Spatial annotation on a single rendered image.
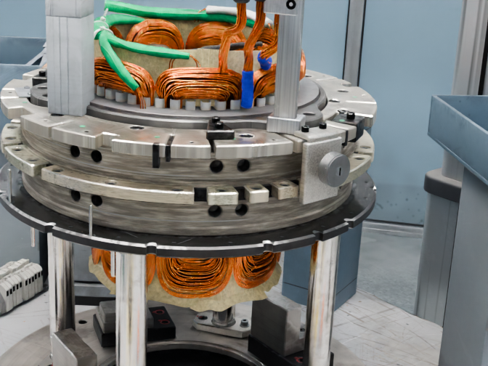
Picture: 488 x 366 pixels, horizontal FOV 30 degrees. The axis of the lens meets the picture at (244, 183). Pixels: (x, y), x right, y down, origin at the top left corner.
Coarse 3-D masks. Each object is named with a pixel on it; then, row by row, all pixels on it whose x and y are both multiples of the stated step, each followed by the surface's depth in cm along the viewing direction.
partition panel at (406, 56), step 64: (0, 0) 318; (128, 0) 309; (192, 0) 305; (320, 0) 297; (384, 0) 293; (448, 0) 289; (320, 64) 304; (384, 64) 300; (448, 64) 296; (384, 128) 306; (384, 192) 313
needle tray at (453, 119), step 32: (448, 96) 95; (480, 96) 96; (448, 128) 91; (480, 128) 83; (480, 160) 83; (480, 192) 87; (480, 224) 87; (480, 256) 87; (448, 288) 95; (480, 288) 87; (448, 320) 95; (480, 320) 87; (448, 352) 95; (480, 352) 87
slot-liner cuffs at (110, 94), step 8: (104, 88) 73; (112, 96) 72; (120, 96) 71; (128, 96) 71; (136, 96) 70; (272, 96) 72; (136, 104) 71; (144, 104) 70; (160, 104) 70; (176, 104) 70; (192, 104) 70; (200, 104) 70; (208, 104) 70; (216, 104) 70; (224, 104) 70; (232, 104) 70; (256, 104) 72; (264, 104) 72; (272, 104) 73
